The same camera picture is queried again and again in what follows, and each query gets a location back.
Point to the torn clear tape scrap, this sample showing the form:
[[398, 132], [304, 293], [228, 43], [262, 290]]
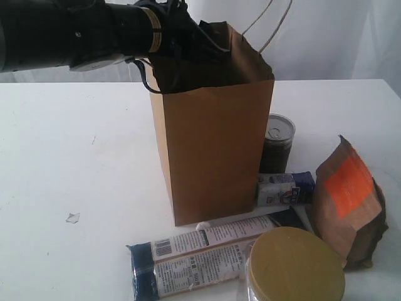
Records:
[[73, 218]]

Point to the plastic jar gold lid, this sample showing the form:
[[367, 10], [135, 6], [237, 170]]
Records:
[[289, 263]]

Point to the blue noodle packet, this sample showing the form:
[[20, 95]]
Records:
[[193, 260]]

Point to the small blue white packet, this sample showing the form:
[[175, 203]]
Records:
[[285, 189]]

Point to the brown pouch orange label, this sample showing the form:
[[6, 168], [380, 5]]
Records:
[[348, 210]]

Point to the dark flat packet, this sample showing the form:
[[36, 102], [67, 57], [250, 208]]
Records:
[[287, 218]]

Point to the white marshmallow near bag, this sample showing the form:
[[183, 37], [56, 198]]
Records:
[[203, 226]]

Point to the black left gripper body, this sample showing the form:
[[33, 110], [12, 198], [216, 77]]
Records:
[[183, 38]]

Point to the brown paper bag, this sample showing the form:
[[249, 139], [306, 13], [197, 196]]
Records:
[[210, 120]]

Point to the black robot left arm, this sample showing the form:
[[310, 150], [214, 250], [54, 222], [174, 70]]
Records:
[[91, 34]]

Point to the dark can silver lid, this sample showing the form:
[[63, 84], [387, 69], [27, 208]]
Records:
[[277, 145]]

